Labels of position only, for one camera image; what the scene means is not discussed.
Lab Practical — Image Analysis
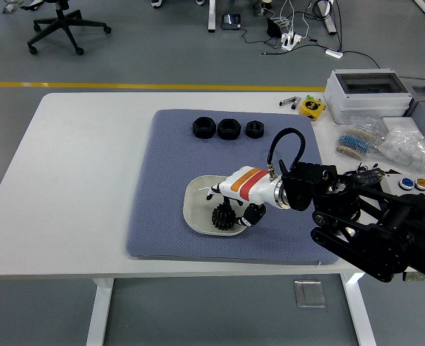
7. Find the white flat box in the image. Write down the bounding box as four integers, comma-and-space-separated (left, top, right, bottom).
382, 116, 424, 136

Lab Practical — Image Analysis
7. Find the black floor cable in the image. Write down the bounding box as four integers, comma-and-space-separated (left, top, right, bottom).
341, 50, 383, 70

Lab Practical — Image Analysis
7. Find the yellow tape measure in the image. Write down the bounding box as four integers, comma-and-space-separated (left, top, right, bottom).
300, 99, 327, 122

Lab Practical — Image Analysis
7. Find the black desk phone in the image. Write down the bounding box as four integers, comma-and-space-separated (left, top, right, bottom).
221, 13, 243, 30

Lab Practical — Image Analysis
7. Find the large black gear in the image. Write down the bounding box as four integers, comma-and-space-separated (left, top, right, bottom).
211, 205, 237, 232

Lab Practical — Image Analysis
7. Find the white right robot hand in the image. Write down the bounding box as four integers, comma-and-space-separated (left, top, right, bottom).
205, 165, 279, 228

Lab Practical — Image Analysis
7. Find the grey plastic housing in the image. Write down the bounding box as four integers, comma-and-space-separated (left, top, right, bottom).
401, 77, 425, 143

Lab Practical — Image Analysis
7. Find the black power brick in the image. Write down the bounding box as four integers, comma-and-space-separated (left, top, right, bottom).
267, 17, 284, 37

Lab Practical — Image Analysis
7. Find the blue-grey textured mat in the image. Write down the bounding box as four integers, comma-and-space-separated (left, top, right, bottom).
125, 109, 342, 267

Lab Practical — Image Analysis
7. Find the small black hex nut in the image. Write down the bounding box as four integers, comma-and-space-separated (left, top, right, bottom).
245, 120, 265, 139

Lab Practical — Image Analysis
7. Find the grey electrical enclosure box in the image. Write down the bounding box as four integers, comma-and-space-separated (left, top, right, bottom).
323, 68, 413, 125

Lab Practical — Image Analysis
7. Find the bag of clear plastic parts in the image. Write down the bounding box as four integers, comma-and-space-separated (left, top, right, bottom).
376, 125, 425, 167

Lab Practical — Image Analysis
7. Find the large black hex nut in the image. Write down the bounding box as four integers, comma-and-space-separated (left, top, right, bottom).
217, 118, 241, 141
192, 116, 215, 140

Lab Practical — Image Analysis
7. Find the white power strip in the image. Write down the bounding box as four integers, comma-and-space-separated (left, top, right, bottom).
281, 32, 303, 51

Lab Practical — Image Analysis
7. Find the clear floor outlet cover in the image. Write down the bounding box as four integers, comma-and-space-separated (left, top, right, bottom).
293, 280, 326, 309

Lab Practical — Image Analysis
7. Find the white table leg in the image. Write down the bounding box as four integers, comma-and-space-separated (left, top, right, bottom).
340, 272, 377, 346
86, 278, 115, 346

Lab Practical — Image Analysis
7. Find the person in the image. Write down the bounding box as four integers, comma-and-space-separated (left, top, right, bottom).
150, 0, 206, 8

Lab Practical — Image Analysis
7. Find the grey push-button panel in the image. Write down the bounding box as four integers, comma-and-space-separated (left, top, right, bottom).
381, 172, 425, 203

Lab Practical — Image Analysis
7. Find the black office chair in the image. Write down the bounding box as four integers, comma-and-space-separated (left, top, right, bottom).
19, 0, 112, 56

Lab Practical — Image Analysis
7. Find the white square dish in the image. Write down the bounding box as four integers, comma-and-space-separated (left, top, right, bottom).
182, 174, 254, 237

